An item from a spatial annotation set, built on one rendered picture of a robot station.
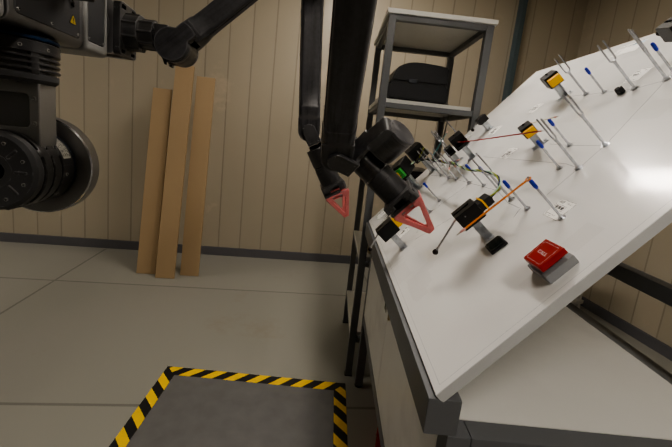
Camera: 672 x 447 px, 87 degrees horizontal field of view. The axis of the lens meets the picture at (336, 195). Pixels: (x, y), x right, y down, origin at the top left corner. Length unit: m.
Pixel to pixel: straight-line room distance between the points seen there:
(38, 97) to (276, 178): 2.77
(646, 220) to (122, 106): 3.61
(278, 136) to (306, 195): 0.62
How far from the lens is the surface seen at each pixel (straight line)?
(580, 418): 0.88
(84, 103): 3.89
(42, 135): 0.85
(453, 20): 1.89
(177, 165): 3.14
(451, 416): 0.69
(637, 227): 0.70
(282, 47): 3.51
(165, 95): 3.31
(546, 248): 0.69
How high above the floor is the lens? 1.25
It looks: 9 degrees down
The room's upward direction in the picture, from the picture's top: 6 degrees clockwise
